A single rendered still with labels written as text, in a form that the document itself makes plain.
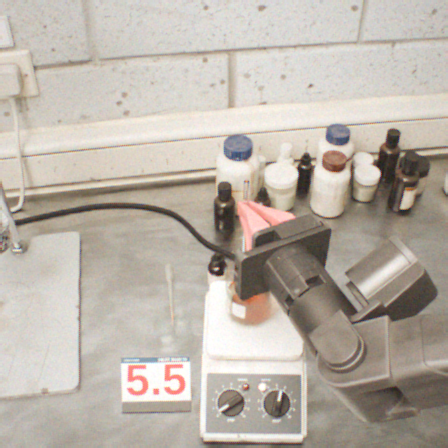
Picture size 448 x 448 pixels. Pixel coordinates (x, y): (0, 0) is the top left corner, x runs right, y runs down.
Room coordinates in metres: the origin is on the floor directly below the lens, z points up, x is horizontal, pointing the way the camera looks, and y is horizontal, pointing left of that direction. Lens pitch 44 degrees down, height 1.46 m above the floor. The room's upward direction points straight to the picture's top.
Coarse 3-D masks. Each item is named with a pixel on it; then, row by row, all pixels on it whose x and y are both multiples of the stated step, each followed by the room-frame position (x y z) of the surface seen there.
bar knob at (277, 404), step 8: (272, 392) 0.37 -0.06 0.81; (280, 392) 0.36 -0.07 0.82; (264, 400) 0.36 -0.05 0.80; (272, 400) 0.36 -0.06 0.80; (280, 400) 0.36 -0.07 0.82; (288, 400) 0.36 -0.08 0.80; (272, 408) 0.35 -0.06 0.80; (280, 408) 0.35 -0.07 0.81; (288, 408) 0.35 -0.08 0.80; (272, 416) 0.34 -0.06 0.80; (280, 416) 0.35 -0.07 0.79
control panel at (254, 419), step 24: (216, 384) 0.38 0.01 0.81; (240, 384) 0.38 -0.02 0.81; (264, 384) 0.38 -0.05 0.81; (288, 384) 0.38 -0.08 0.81; (216, 408) 0.36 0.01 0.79; (264, 408) 0.36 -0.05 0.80; (216, 432) 0.33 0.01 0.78; (240, 432) 0.33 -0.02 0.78; (264, 432) 0.33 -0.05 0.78; (288, 432) 0.33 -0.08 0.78
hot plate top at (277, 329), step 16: (224, 288) 0.51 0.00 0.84; (224, 304) 0.48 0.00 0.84; (272, 304) 0.48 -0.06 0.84; (208, 320) 0.46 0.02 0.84; (224, 320) 0.46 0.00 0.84; (272, 320) 0.46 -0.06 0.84; (288, 320) 0.46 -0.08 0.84; (208, 336) 0.43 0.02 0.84; (224, 336) 0.43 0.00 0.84; (240, 336) 0.43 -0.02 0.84; (256, 336) 0.43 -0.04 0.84; (272, 336) 0.43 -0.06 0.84; (288, 336) 0.43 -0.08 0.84; (208, 352) 0.41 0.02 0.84; (224, 352) 0.41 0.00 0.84; (240, 352) 0.41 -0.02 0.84; (256, 352) 0.41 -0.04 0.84; (272, 352) 0.41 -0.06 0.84; (288, 352) 0.41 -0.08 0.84
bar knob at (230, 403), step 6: (228, 390) 0.37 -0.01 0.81; (234, 390) 0.37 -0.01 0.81; (222, 396) 0.37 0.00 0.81; (228, 396) 0.37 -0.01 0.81; (234, 396) 0.36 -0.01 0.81; (240, 396) 0.36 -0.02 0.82; (222, 402) 0.36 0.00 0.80; (228, 402) 0.35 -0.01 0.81; (234, 402) 0.35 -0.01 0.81; (240, 402) 0.36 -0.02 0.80; (222, 408) 0.35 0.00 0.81; (228, 408) 0.35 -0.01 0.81; (234, 408) 0.35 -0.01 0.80; (240, 408) 0.35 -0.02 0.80; (228, 414) 0.35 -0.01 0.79; (234, 414) 0.35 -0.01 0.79
